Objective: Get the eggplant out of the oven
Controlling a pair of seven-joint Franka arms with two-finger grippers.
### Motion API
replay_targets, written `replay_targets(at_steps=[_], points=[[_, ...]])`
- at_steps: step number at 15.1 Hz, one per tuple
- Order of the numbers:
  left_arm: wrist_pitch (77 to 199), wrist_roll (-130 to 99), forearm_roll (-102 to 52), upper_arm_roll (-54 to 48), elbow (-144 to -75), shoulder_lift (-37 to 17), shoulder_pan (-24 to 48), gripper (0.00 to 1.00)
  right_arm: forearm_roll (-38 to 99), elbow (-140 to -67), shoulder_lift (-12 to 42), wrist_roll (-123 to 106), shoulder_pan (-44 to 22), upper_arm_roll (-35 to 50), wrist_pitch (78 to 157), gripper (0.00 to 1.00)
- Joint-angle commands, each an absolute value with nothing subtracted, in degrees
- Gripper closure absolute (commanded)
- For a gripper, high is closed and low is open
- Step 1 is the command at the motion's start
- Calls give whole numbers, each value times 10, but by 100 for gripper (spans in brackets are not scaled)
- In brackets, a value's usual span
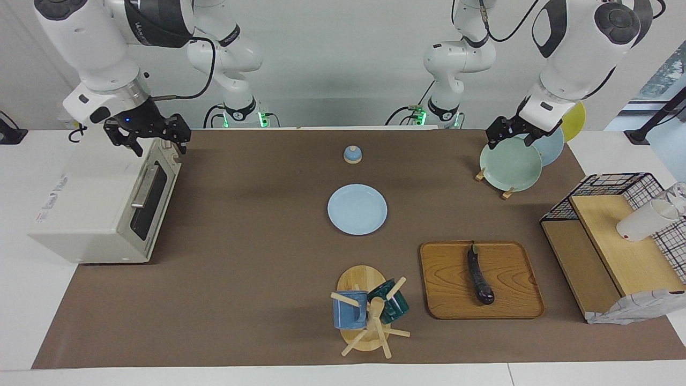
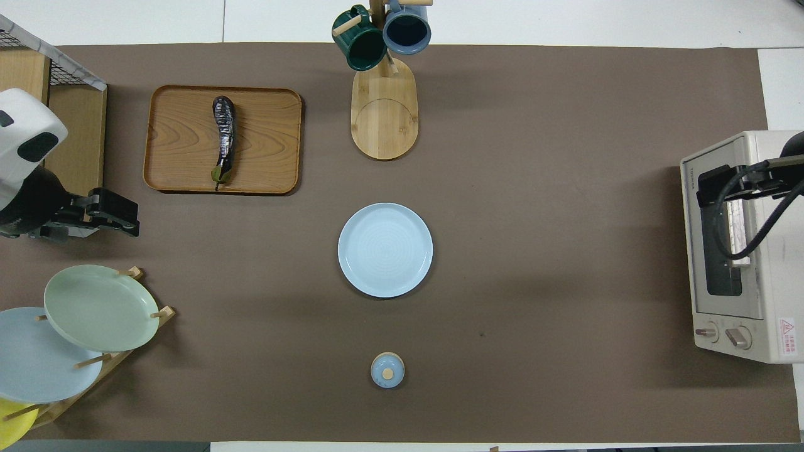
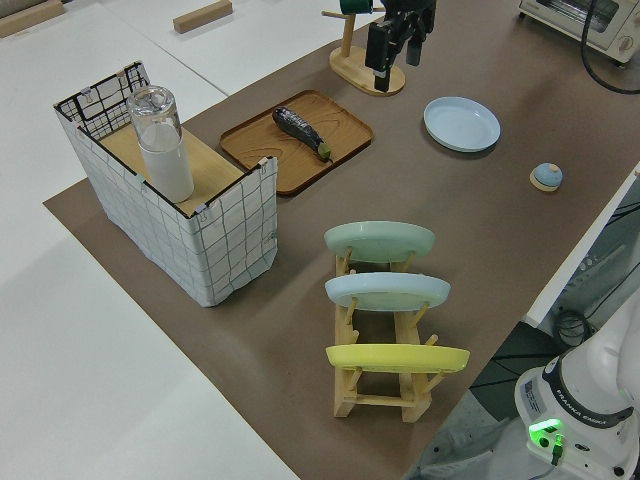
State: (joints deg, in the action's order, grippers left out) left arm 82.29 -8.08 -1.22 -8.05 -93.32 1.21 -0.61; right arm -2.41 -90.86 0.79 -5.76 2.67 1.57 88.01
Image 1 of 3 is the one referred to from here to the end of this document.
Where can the light blue plate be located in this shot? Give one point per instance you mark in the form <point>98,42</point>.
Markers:
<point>357,209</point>

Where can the pale blue plate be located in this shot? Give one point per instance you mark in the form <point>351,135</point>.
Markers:
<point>552,147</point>

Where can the white toaster oven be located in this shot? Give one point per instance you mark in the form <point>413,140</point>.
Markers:
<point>91,209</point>

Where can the blue mug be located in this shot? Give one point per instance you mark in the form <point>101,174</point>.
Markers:
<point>348,313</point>

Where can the black stand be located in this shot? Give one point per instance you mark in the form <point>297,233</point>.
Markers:
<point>662,115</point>
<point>10,134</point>

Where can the dark purple eggplant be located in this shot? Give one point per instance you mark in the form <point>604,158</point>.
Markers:
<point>478,276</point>

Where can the clear glass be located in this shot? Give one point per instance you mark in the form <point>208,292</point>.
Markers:
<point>679,195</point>

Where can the wooden plate rack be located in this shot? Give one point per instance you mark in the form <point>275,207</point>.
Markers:
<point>506,194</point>

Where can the wooden tray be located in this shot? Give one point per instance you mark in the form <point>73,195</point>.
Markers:
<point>455,284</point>

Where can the wooden shelf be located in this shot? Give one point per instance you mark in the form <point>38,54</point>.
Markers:
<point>627,257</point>

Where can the wooden mug tree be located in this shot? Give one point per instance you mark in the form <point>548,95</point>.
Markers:
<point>362,279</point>

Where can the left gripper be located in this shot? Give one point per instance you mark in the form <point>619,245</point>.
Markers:
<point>519,123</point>

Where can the dark green mug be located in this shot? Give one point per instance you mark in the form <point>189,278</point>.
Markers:
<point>396,308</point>

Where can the white cup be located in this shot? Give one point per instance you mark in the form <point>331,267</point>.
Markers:
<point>643,222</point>

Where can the grey patterned cloth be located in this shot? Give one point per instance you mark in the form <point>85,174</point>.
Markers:
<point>638,308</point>

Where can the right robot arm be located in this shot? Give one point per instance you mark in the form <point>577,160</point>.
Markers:
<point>91,48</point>

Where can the small blue wooden bell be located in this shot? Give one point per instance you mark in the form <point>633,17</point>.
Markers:
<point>352,155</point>

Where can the yellow plate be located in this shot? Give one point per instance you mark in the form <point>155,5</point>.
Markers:
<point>576,120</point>

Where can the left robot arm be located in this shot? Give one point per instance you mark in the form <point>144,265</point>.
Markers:
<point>579,48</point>

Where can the pale green plate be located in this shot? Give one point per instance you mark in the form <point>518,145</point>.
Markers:
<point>509,166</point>

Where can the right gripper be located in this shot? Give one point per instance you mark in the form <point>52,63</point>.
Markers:
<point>140,119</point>

